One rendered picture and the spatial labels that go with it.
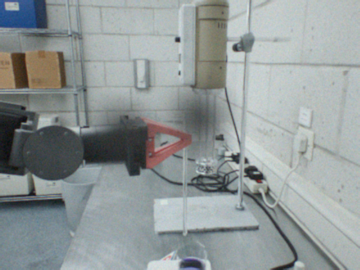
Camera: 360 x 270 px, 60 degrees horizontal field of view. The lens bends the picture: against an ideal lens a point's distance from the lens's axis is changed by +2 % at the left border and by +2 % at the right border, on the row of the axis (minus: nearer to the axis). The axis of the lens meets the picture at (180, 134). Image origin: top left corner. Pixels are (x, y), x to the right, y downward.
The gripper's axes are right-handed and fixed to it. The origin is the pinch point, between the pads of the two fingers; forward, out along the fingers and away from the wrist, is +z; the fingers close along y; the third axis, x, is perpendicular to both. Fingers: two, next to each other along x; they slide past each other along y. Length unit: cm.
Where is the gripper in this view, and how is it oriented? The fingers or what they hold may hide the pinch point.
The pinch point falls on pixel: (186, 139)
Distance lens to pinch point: 45.6
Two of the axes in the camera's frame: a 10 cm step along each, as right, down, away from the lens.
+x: 0.0, 9.7, 2.3
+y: -2.9, -2.2, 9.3
